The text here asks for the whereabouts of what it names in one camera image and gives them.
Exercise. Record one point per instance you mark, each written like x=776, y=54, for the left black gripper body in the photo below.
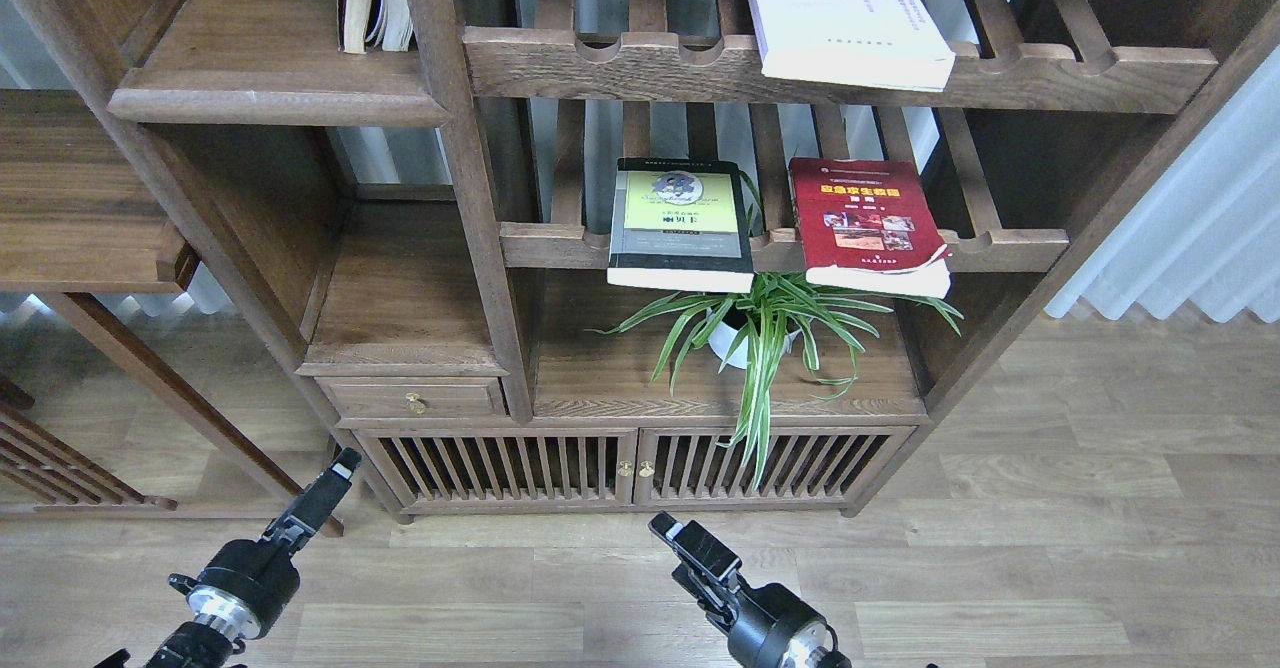
x=245, y=587

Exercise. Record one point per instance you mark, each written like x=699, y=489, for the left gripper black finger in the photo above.
x=309, y=511

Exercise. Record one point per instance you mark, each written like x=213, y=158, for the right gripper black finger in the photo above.
x=696, y=547

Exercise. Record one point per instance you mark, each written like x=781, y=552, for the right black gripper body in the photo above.
x=765, y=627

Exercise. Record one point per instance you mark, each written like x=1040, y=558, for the red cover book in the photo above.
x=865, y=226

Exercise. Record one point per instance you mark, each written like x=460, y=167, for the white and purple book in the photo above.
x=887, y=44

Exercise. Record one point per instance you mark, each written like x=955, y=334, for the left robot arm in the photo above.
x=196, y=645

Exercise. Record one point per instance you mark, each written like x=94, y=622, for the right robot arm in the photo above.
x=769, y=626

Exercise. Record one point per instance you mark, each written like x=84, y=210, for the upright cream books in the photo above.
x=374, y=24

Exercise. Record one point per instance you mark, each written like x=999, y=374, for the brass cabinet door knobs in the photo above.
x=627, y=468

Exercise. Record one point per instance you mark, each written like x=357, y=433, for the brass drawer knob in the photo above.
x=415, y=404

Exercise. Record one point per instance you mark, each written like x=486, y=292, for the spider plant in white pot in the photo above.
x=754, y=331

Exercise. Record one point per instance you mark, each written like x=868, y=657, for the black and green book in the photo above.
x=679, y=224

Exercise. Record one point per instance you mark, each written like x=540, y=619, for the dark wooden bookshelf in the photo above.
x=418, y=222

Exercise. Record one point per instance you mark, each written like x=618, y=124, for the wooden side table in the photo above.
x=78, y=222

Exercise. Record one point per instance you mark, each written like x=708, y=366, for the white curtain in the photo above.
x=1207, y=233

